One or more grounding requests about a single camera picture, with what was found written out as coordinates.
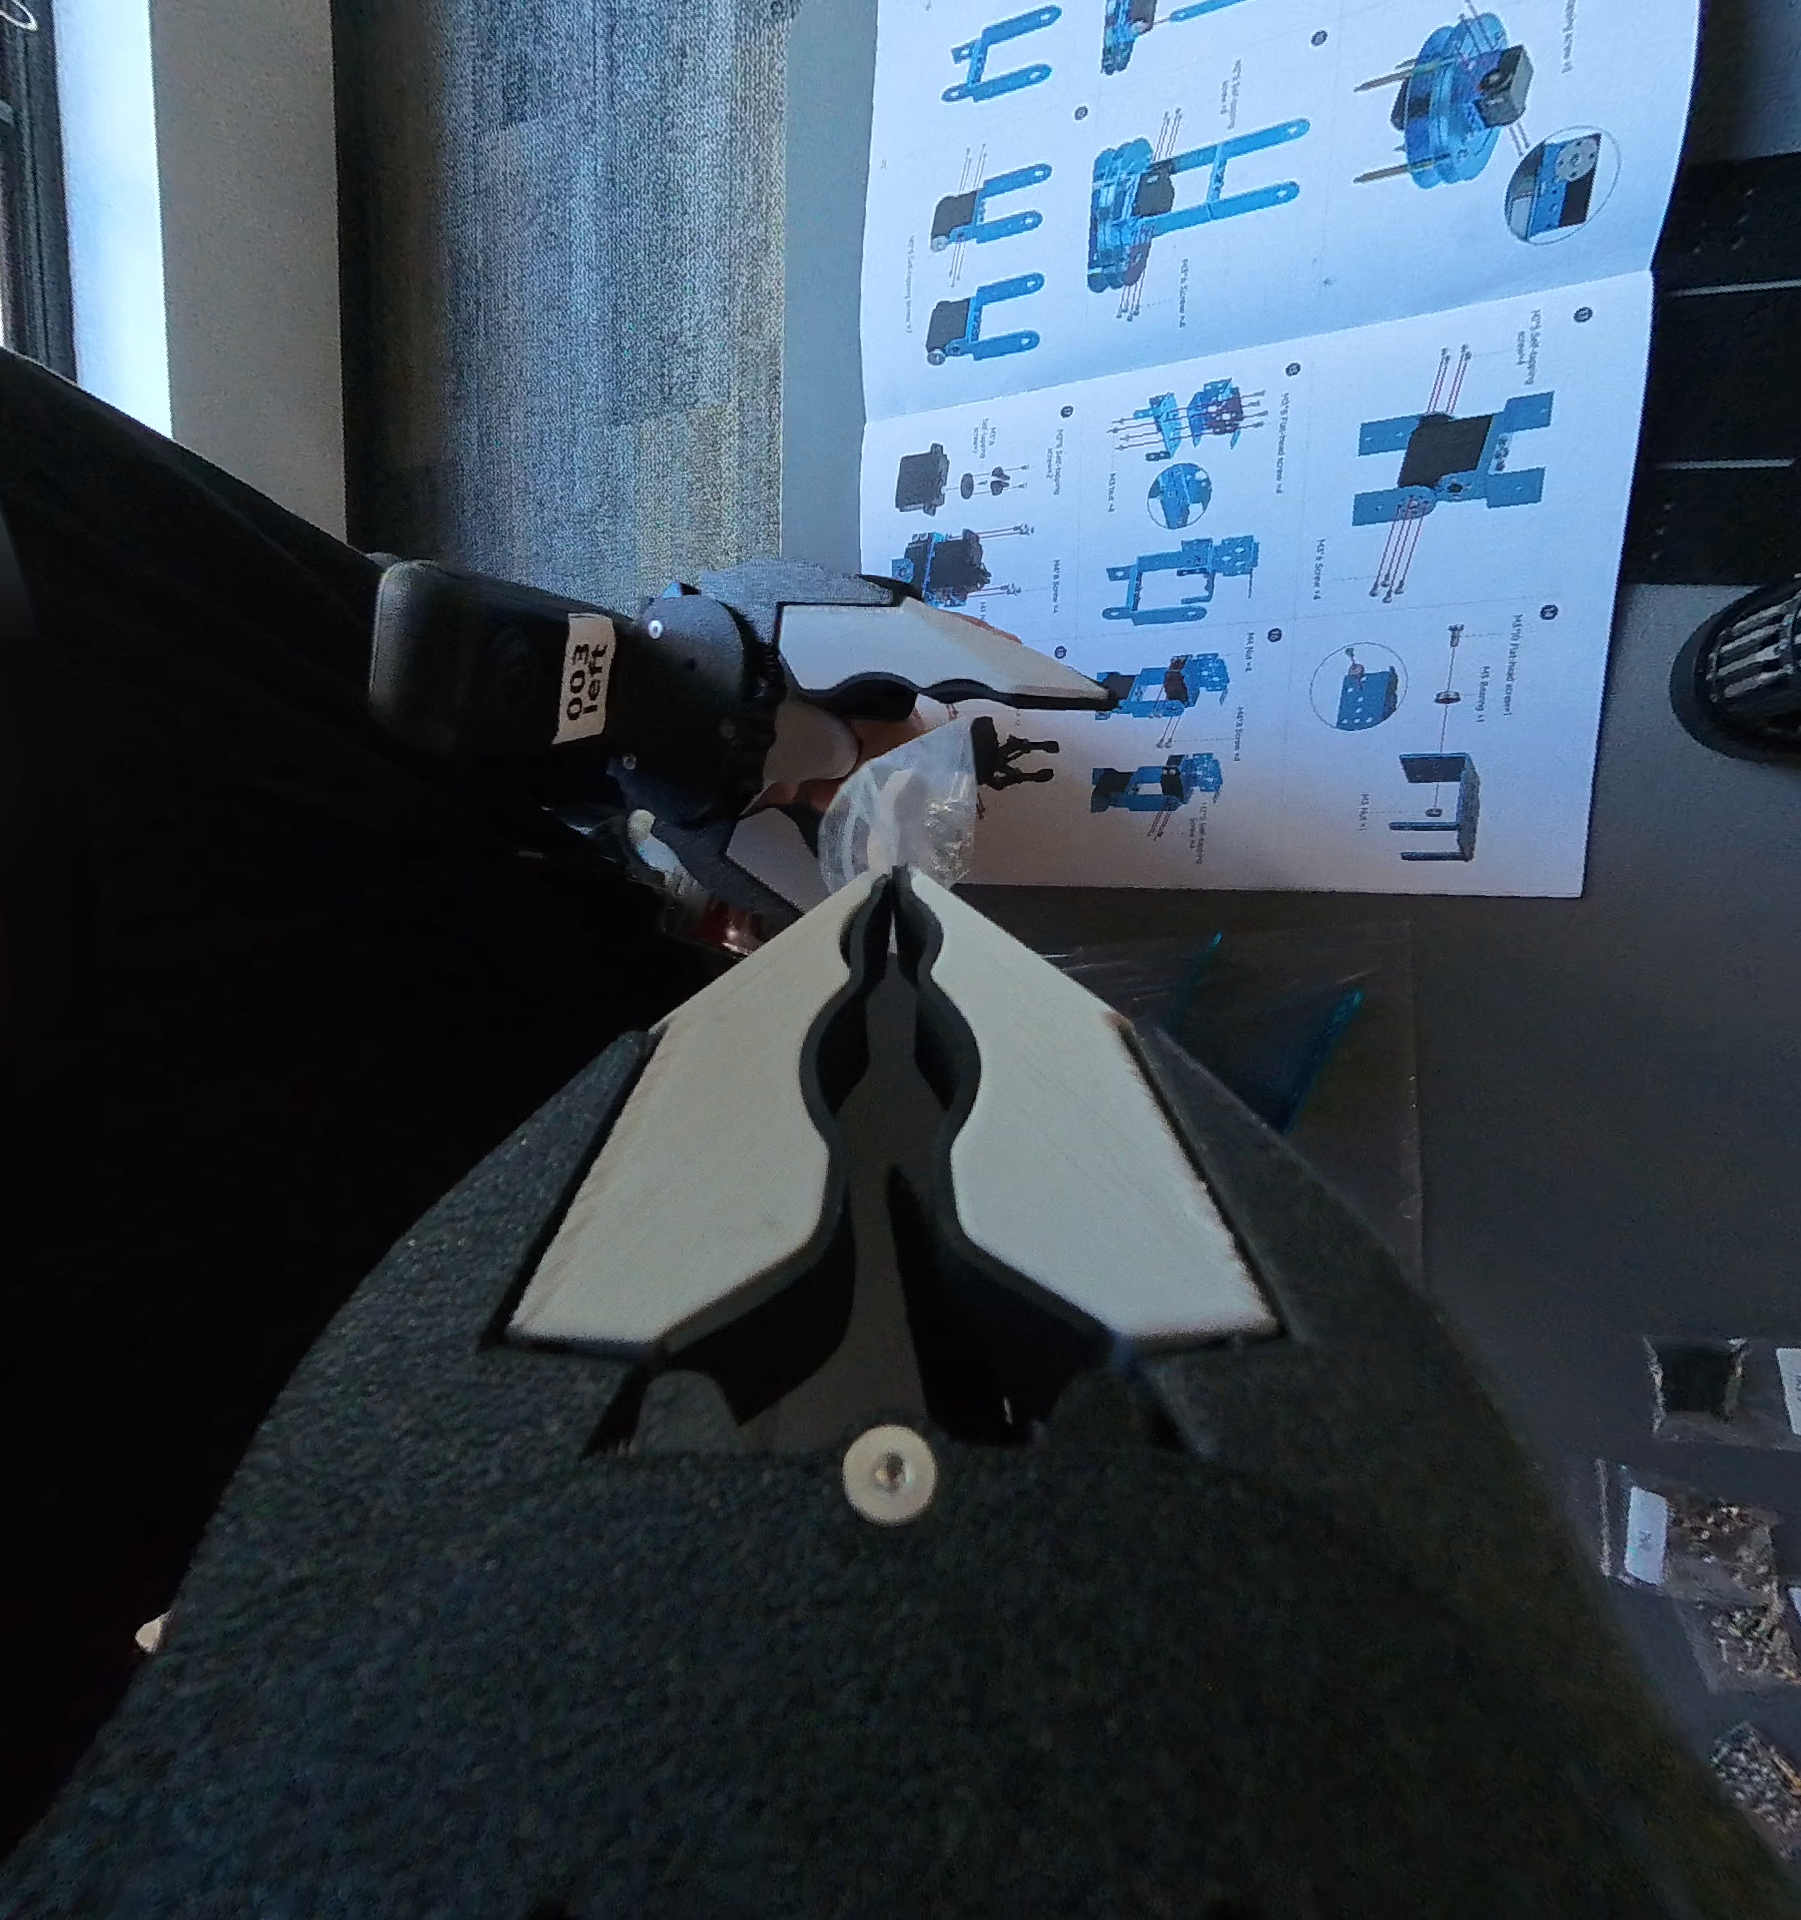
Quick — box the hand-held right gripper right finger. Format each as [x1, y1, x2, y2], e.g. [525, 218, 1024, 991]
[899, 874, 1278, 1347]

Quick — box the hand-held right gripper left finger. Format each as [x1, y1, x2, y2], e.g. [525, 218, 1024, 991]
[511, 874, 902, 1363]

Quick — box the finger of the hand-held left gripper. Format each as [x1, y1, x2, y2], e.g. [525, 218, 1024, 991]
[778, 597, 1121, 715]
[728, 792, 842, 919]

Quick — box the small clear zip bag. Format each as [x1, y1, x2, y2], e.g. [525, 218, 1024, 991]
[817, 742, 986, 891]

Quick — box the large clear plastic bag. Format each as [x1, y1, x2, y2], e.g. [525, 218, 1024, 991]
[990, 919, 1431, 1290]

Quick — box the person's left forearm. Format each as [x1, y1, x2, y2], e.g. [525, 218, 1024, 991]
[0, 323, 662, 962]

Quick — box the grey desk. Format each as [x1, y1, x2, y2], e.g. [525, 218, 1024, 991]
[780, 0, 1801, 1920]

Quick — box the person's left hand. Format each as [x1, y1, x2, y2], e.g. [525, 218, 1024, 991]
[836, 701, 996, 782]

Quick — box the white instruction manual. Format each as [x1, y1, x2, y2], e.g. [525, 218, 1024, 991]
[857, 0, 1700, 903]

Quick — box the pile of small hardware bags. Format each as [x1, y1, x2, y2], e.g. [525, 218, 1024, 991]
[1594, 1454, 1801, 1864]

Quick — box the black cylindrical bit holder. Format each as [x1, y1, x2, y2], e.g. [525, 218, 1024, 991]
[1667, 542, 1801, 752]

